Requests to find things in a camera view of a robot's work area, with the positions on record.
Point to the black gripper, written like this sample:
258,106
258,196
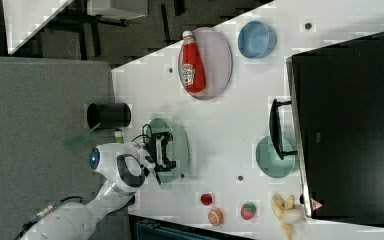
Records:
157,148

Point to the green plastic strainer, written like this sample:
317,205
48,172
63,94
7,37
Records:
177,150

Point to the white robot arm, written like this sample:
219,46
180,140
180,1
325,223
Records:
125,167

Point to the black cylindrical cup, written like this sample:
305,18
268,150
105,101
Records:
108,116

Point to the small red fruit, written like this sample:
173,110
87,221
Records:
206,199

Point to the red ketchup bottle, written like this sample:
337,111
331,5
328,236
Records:
192,71

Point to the orange slice toy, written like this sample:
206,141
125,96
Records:
215,217

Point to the grey round plate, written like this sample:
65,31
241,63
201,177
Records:
217,62

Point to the green mug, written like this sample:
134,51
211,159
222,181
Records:
269,161

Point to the strawberry toy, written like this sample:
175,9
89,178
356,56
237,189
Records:
248,210

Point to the blue bowl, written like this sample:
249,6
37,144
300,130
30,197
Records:
257,40

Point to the peeled banana toy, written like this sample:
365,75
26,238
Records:
287,213

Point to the black toaster oven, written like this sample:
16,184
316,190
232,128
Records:
337,102

